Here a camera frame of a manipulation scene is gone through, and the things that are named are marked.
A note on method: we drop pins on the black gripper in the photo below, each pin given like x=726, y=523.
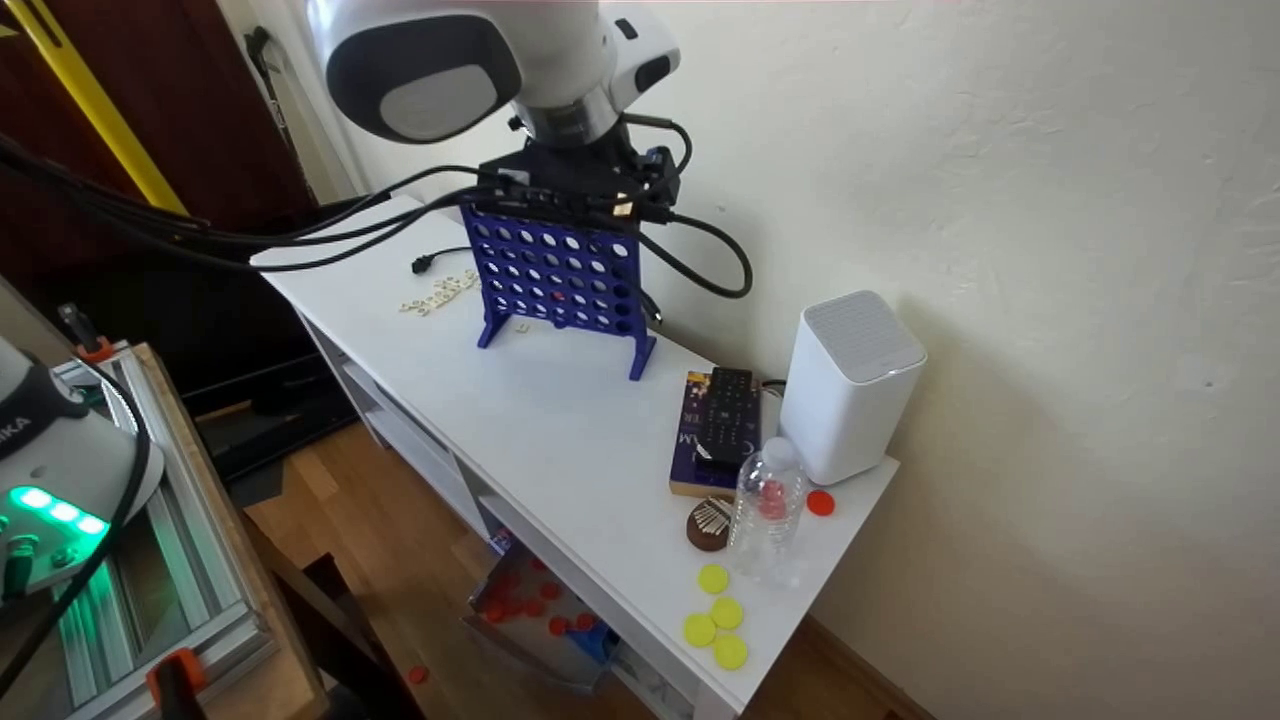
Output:
x=581, y=186

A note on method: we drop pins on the white robot base green light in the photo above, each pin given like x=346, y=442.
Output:
x=71, y=472

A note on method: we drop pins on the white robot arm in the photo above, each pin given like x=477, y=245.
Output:
x=435, y=68

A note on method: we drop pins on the blue connect four grid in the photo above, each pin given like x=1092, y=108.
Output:
x=561, y=273

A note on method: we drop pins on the beige letter tiles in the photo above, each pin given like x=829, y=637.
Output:
x=440, y=294

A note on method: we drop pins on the black remote control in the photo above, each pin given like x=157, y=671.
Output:
x=726, y=416

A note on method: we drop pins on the purple brown book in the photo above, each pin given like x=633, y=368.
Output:
x=687, y=471

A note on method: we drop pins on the white speaker box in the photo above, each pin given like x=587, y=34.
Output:
x=848, y=383

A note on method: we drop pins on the clear plastic bottle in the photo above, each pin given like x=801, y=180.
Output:
x=770, y=504

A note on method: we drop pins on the brown round coaster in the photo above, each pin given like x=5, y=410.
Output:
x=710, y=524

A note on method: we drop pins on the red disc by speaker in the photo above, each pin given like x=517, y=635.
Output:
x=822, y=501

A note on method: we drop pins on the yellow disc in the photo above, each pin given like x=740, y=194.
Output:
x=729, y=652
x=726, y=613
x=712, y=577
x=701, y=628

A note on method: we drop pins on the game box on shelf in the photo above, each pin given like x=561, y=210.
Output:
x=528, y=613

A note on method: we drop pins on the yellow black tripod leg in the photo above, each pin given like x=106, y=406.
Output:
x=93, y=102

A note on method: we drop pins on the metal frame with clamp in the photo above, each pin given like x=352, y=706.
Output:
x=173, y=580

